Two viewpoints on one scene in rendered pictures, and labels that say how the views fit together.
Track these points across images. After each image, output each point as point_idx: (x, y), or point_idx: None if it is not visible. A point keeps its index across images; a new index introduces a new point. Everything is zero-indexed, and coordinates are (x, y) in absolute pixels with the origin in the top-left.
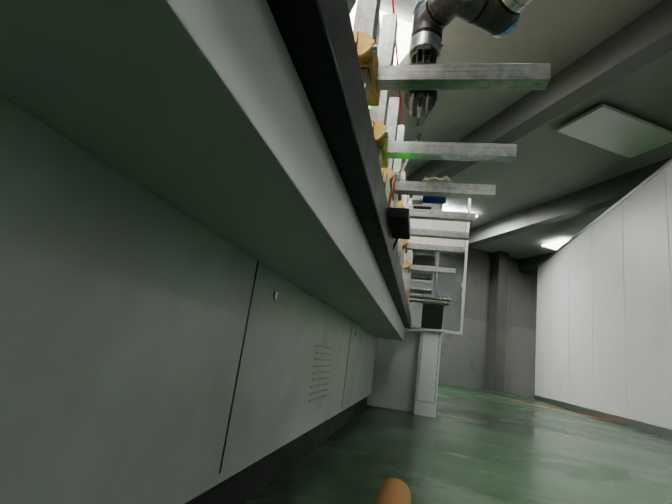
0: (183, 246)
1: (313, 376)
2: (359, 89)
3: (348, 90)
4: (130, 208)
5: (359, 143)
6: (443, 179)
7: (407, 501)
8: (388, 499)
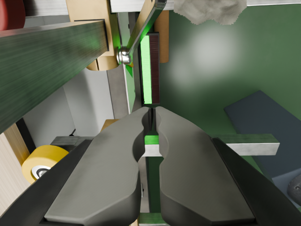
0: None
1: None
2: (150, 208)
3: (151, 207)
4: None
5: (150, 190)
6: (219, 21)
7: (167, 25)
8: (160, 39)
